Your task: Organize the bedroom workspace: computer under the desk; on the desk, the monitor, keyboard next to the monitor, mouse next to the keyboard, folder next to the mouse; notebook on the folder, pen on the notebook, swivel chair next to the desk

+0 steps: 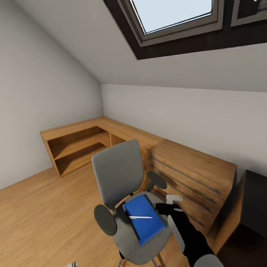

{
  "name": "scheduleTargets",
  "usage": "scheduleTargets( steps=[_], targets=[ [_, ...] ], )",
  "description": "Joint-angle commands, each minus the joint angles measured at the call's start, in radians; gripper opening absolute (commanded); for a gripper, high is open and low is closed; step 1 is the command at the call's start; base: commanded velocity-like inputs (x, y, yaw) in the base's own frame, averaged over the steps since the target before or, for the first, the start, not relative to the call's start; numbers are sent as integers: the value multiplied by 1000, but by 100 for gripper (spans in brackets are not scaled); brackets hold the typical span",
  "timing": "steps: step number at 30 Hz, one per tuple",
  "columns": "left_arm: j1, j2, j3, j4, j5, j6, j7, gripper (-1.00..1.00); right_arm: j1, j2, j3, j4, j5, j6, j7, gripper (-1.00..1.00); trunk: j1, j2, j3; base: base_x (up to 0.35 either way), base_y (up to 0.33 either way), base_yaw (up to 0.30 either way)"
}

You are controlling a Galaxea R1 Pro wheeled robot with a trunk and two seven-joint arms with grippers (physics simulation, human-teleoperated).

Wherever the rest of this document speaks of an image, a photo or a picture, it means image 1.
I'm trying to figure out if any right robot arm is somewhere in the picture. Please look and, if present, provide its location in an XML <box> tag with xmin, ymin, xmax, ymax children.
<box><xmin>155</xmin><ymin>195</ymin><xmax>224</xmax><ymax>267</ymax></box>

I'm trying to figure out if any swivel chair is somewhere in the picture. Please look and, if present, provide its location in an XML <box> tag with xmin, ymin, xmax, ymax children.
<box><xmin>92</xmin><ymin>139</ymin><xmax>172</xmax><ymax>267</ymax></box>

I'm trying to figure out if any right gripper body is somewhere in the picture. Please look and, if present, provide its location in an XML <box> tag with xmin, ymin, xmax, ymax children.
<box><xmin>158</xmin><ymin>203</ymin><xmax>180</xmax><ymax>216</ymax></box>

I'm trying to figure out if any folder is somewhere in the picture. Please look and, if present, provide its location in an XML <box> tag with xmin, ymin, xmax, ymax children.
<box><xmin>122</xmin><ymin>194</ymin><xmax>165</xmax><ymax>246</ymax></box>

